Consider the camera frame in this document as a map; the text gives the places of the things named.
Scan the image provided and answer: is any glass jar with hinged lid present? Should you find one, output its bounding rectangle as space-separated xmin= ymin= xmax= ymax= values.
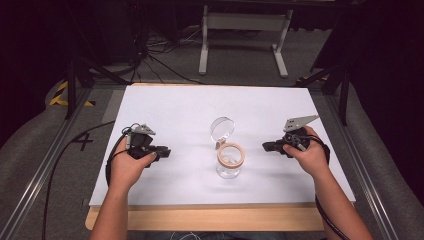
xmin=209 ymin=115 xmax=247 ymax=180

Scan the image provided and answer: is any white table sheet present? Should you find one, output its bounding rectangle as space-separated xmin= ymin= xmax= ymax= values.
xmin=88 ymin=85 xmax=357 ymax=208

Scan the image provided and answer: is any bundle of floor cables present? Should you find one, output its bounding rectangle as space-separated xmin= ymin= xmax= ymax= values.
xmin=130 ymin=25 xmax=208 ymax=86

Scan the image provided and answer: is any black curtain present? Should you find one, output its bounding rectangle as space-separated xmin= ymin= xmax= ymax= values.
xmin=0 ymin=0 xmax=69 ymax=149
xmin=311 ymin=0 xmax=424 ymax=206

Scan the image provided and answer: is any person's right hand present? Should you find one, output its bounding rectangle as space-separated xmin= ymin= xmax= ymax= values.
xmin=282 ymin=125 xmax=330 ymax=180

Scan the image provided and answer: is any white metal table frame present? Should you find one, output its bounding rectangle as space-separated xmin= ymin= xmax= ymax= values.
xmin=198 ymin=4 xmax=294 ymax=79

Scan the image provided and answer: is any thin white cable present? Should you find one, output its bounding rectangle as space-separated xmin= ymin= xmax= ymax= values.
xmin=169 ymin=231 xmax=203 ymax=240

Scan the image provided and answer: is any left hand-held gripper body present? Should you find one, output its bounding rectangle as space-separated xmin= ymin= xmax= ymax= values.
xmin=123 ymin=123 xmax=158 ymax=161

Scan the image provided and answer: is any person's left hand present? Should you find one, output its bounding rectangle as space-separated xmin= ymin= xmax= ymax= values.
xmin=108 ymin=135 xmax=158 ymax=197

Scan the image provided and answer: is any yellow and black floor tape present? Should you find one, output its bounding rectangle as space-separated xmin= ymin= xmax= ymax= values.
xmin=48 ymin=80 xmax=97 ymax=108

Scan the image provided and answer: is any black cable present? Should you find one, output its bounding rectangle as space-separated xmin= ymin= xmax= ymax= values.
xmin=310 ymin=134 xmax=351 ymax=240
xmin=41 ymin=120 xmax=116 ymax=240
xmin=104 ymin=124 xmax=138 ymax=188

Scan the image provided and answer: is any black tripod stand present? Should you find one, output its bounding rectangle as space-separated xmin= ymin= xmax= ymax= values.
xmin=292 ymin=58 xmax=352 ymax=127
xmin=63 ymin=6 xmax=132 ymax=120

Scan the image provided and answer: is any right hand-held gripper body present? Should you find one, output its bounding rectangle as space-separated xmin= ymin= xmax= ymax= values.
xmin=280 ymin=114 xmax=320 ymax=155

